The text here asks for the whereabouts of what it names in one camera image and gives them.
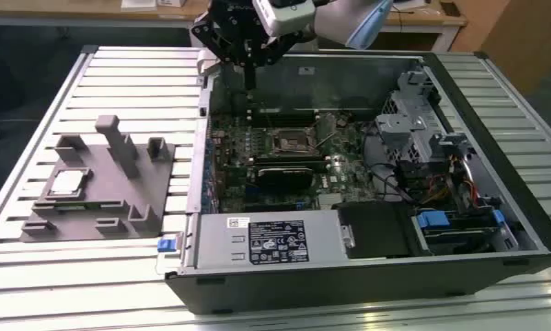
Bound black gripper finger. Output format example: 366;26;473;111
243;30;301;92
191;12;239;93

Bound silver CPU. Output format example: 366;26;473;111
49;169;91;194

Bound CPU socket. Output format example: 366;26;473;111
269;126;322;156

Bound wooden desk white legs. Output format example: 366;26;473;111
0;0;470;52

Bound black graphics card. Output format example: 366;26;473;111
251;165;316;192

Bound metal drive cage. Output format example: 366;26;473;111
374;70;446;163

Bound green motherboard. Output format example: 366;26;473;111
209;113;382;213

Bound black expansion slot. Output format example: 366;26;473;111
245;201;302;213

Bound small silver heatsink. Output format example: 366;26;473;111
320;192;346;210

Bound grey parts rack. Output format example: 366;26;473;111
21;114;178;243

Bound grey power supply unit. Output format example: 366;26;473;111
190;210;358;272

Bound green RAM stick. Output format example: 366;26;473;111
54;201;126;210

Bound black plastic shroud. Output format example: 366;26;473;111
333;201;424;259

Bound blue disk carrier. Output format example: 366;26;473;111
417;210;452;230

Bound wooden cabinet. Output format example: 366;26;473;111
449;0;551;96

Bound black PC case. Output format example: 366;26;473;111
155;48;551;317

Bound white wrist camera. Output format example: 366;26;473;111
251;0;318;37

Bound black wire loop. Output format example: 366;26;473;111
369;163;417;204

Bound grey plastic drive bracket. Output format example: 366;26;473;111
429;132;480;166

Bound yellow red wire bundle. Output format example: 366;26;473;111
422;154;482;208

